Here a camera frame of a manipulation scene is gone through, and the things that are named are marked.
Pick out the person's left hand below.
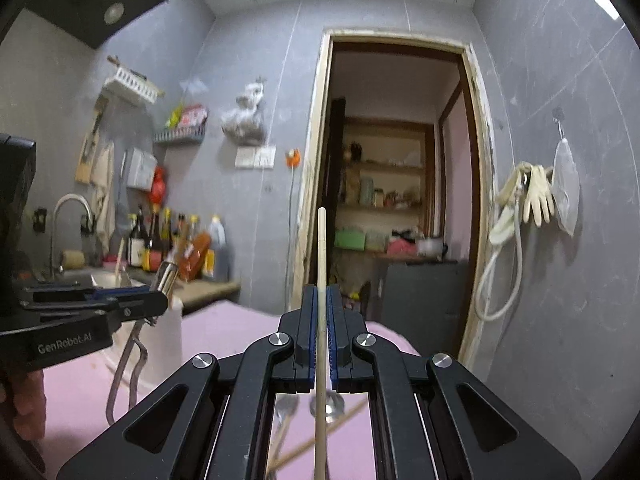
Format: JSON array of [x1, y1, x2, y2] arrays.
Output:
[[8, 370, 47, 441]]

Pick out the green box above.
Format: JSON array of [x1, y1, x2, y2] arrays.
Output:
[[334, 229, 366, 252]]

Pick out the white wall socket panel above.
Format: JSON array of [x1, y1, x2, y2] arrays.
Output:
[[234, 145, 277, 169]]

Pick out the wooden chopstick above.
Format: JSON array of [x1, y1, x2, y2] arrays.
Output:
[[314, 207, 328, 480], [114, 238, 125, 288], [267, 398, 368, 474]]

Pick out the stainless steel spoon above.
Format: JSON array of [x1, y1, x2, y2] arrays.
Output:
[[309, 390, 346, 424]]

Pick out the white plastic utensil holder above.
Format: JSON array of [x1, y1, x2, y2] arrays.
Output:
[[100, 263, 182, 393]]

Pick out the wooden pantry shelf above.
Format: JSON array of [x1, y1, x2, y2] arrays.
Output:
[[335, 117, 438, 238]]

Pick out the chrome kitchen faucet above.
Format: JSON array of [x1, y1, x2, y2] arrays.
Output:
[[48, 193, 96, 278]]

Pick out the white wall basket rack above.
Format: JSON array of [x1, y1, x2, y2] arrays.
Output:
[[103, 55, 165, 106]]

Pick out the kitchen counter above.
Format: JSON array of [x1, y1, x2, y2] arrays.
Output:
[[58, 268, 241, 316]]

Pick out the cream rubber gloves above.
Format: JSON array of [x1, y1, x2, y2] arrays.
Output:
[[488, 162, 555, 246]]

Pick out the hanging beige towel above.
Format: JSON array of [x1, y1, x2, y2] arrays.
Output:
[[90, 141, 115, 255]]

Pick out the dark grey cabinet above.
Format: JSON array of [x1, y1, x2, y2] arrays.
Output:
[[380, 260, 469, 356]]

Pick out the hanging mesh bag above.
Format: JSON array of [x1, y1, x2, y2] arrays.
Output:
[[551, 119, 580, 237]]

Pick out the wooden door frame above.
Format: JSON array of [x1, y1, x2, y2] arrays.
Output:
[[286, 28, 499, 366]]

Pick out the grey wall shelf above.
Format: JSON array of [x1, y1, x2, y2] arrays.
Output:
[[153, 125, 206, 146]]

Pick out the orange wall hook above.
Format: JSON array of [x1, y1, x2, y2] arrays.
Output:
[[285, 148, 302, 169]]

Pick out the white hose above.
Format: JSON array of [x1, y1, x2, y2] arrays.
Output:
[[473, 194, 525, 322]]

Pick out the hanging plastic bag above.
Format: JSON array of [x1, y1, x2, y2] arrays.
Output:
[[221, 77, 266, 146]]

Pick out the red hanging bag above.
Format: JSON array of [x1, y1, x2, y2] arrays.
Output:
[[148, 166, 166, 206]]

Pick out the dark sauce bottle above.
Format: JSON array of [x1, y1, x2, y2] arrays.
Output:
[[127, 207, 148, 269]]

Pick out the metal pot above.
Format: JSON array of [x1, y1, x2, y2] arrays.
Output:
[[416, 237, 448, 259]]

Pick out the white wall box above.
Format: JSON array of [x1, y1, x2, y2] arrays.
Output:
[[120, 148, 157, 192]]

